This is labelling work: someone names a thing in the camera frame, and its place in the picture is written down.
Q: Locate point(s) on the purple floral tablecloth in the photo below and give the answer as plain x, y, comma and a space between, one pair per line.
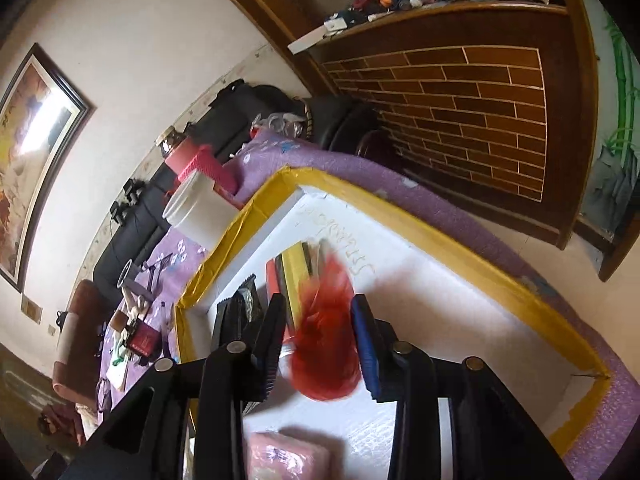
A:
350, 170

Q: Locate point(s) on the brown jar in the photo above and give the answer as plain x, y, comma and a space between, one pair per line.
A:
120, 321

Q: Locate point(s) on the small yellow wall plaque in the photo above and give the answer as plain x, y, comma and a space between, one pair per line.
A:
31, 307

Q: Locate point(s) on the large framed painting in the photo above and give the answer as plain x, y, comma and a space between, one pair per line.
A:
30, 160

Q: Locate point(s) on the dark red box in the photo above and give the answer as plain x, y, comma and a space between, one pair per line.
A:
142, 341

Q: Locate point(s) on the black gadget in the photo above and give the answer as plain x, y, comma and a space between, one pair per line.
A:
132, 190
118, 212

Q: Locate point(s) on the pink thermos bottle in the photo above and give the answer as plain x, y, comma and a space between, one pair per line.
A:
205, 167

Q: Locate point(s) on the white flat box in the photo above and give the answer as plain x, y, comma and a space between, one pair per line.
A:
311, 42

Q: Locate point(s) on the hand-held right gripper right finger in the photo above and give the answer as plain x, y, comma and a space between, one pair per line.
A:
365, 345

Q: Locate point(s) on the clear plastic bag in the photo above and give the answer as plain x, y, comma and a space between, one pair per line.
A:
276, 122

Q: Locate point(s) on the red plastic bag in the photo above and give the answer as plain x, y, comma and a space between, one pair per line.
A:
325, 350

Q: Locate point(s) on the dark snack packet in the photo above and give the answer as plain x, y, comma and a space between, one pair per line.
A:
248, 300

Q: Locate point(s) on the wooden brick-pattern cabinet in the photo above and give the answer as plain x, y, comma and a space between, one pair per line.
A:
450, 110

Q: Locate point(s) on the red tube packet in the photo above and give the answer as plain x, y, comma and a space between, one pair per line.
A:
273, 275

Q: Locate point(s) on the yellow packet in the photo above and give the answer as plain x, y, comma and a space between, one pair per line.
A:
295, 280

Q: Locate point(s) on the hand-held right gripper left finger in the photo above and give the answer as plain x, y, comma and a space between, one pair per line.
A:
272, 340

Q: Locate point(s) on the white plastic jar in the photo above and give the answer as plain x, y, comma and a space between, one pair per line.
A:
200, 210

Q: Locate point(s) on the black sofa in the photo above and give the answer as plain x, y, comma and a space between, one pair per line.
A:
135, 225

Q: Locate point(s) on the brown chair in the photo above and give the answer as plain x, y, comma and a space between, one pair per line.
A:
80, 320
62, 422

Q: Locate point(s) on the pink tissue pack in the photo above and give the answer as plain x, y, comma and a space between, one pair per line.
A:
285, 455

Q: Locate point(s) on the small white box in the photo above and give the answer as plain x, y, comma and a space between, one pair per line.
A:
337, 25

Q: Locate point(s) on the bamboo print panel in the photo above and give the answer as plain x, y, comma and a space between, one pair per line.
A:
617, 125

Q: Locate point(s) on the yellow cardboard box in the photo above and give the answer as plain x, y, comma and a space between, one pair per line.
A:
450, 310

